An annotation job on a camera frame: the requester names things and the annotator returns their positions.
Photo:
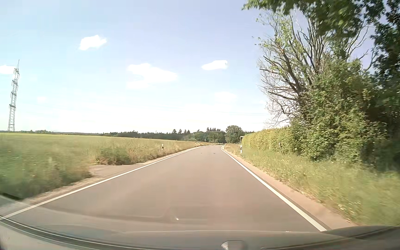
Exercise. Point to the distant wood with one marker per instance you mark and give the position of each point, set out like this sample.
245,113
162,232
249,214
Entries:
172,135

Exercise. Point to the grey asphalt road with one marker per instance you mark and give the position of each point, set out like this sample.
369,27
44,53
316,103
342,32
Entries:
193,187

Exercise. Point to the road markings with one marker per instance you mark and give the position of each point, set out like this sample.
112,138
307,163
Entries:
271,190

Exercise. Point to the car's own bonnet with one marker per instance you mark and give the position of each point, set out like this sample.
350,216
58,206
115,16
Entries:
200,239

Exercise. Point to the row of trees and bushes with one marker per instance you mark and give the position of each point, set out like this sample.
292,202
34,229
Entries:
342,104

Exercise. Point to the grass verge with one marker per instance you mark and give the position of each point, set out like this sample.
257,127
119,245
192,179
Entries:
342,187

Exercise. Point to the grass and grain field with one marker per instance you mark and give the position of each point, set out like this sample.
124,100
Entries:
40,156

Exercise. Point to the steel lattice pylon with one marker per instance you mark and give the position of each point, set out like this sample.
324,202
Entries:
12,104

